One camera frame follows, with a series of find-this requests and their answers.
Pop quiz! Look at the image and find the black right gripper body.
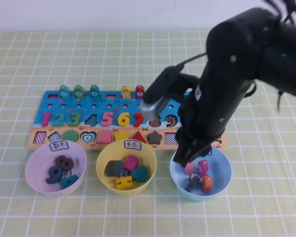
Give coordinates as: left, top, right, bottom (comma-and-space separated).
176, 79, 243, 149

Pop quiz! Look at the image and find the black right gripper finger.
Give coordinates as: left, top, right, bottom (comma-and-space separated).
191, 140, 213, 163
174, 142, 196, 170

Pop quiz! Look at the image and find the magenta fish piece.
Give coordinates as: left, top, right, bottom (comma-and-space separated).
197, 159, 209, 177

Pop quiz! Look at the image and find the light blue plastic bowl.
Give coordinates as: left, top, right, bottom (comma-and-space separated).
169, 144, 232, 202

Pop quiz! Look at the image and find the dark grey fish piece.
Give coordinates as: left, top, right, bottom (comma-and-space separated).
185, 176, 200, 193

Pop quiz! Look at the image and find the orange fish piece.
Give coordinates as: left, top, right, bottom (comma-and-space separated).
202, 175, 213, 194

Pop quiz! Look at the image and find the light yellow plastic bowl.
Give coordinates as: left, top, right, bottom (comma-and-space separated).
96, 140, 157, 197

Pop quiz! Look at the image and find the brown star piece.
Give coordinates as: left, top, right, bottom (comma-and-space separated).
147, 130, 163, 145

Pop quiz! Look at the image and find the teal heart piece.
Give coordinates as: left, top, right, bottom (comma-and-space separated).
130, 165, 148, 183

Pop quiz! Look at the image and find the red triangle piece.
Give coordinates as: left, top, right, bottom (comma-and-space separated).
131, 130, 147, 144

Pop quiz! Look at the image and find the magenta parallelogram piece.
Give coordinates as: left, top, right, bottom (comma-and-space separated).
123, 155, 139, 172

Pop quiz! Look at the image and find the yellow equals sign piece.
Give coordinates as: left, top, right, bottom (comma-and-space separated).
115, 175, 134, 191

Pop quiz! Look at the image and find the yellow pentagon piece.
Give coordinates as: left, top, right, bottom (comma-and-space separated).
114, 131, 131, 143

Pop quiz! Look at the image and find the yellow number six piece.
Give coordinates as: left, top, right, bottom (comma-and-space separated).
117, 112, 131, 128

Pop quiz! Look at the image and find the red fish piece number seven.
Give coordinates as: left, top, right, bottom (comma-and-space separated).
135, 85, 146, 100

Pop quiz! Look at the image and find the pink trapezoid piece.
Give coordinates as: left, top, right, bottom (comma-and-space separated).
96, 131, 112, 145

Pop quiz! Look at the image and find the yellow fish piece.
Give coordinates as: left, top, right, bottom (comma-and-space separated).
121, 85, 132, 100

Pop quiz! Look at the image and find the pink number five piece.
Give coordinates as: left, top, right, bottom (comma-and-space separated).
101, 112, 114, 127

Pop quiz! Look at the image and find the colourful wooden puzzle board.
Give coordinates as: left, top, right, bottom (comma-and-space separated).
26, 90, 229, 152

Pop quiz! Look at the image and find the teal fish piece number four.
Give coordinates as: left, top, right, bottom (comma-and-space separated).
89, 84, 101, 99

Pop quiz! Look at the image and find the green number three piece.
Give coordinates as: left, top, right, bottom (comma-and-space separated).
68, 113, 81, 127

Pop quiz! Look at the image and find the green circle piece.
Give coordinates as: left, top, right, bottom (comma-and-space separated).
62, 130, 79, 144

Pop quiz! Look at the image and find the green fish piece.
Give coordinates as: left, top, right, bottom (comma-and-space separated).
74, 85, 85, 100

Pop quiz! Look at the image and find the brown number eight piece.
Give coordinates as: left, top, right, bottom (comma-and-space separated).
54, 155, 74, 171

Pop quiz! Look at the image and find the blue number two piece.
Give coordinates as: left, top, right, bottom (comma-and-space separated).
51, 113, 66, 127

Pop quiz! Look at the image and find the dark teal number nine piece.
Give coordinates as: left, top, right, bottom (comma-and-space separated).
45, 165, 64, 185

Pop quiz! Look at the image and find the teal fish piece number two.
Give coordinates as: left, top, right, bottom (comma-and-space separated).
58, 85, 70, 100

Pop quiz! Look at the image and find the pink number one piece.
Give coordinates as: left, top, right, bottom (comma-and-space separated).
41, 112, 51, 127

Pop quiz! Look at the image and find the light pink plastic bowl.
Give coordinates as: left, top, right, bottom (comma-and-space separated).
24, 139, 87, 198

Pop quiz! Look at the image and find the white handwritten paper label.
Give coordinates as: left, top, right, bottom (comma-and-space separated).
48, 140, 70, 152
124, 140, 142, 151

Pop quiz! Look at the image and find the green white-checked tablecloth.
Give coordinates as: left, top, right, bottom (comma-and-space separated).
0, 28, 296, 237

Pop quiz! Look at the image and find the black camera cable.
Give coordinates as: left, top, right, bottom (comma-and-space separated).
179, 52, 209, 70

